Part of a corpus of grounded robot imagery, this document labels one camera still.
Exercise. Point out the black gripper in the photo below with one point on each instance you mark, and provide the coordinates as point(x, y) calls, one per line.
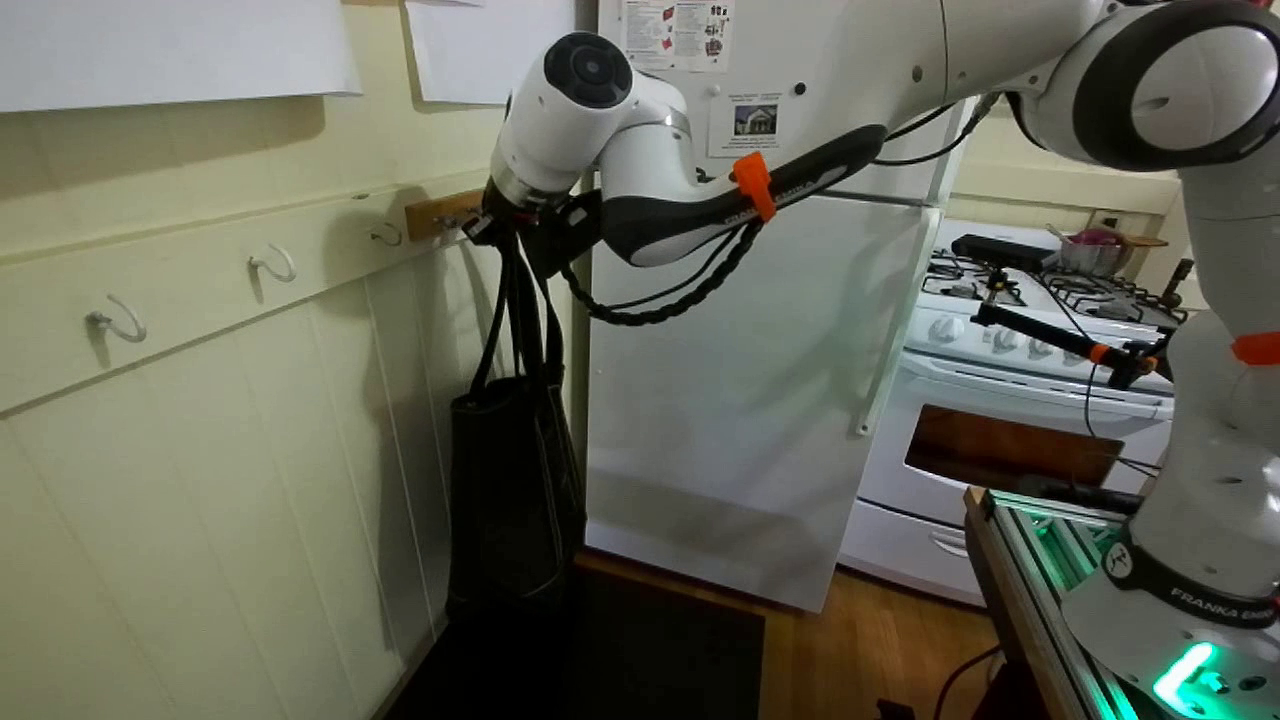
point(543, 226)

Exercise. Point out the black tote bag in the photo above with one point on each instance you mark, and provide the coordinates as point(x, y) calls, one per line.
point(513, 480)

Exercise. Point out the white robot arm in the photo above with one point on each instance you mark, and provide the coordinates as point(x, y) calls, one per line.
point(864, 61)

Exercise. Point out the wooden peg rack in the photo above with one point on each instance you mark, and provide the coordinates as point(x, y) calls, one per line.
point(443, 215)

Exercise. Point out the printed fridge sheet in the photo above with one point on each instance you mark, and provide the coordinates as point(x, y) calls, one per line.
point(681, 31)

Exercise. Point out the small fridge photo magnet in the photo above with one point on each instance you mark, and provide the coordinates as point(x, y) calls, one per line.
point(756, 117)

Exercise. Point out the white refrigerator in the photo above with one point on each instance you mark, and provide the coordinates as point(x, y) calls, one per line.
point(721, 402)

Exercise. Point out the black pan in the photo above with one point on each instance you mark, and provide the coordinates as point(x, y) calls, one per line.
point(1003, 249)

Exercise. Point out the white gas stove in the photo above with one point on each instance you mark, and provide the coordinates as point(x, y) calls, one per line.
point(1013, 402)

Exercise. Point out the black rod with orange tip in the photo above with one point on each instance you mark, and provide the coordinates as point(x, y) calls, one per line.
point(1052, 336)

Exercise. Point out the metal wall hook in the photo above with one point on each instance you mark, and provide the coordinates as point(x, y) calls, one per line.
point(119, 320)
point(385, 234)
point(273, 260)

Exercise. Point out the small white wall paper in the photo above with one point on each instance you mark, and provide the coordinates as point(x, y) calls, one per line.
point(474, 48)

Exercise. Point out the large white wall paper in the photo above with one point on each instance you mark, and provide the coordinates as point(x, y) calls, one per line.
point(162, 47)

